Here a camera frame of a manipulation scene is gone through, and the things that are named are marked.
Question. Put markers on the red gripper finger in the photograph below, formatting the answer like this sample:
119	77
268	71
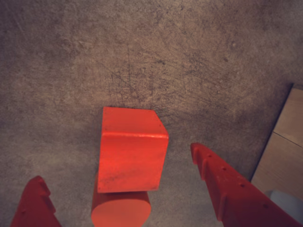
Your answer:
30	210
236	196

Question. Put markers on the red wooden cube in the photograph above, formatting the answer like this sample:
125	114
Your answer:
132	160

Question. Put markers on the wooden shape sorter box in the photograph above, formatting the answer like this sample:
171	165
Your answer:
284	153

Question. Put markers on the red rounded triangular block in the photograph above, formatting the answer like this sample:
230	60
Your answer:
120	210

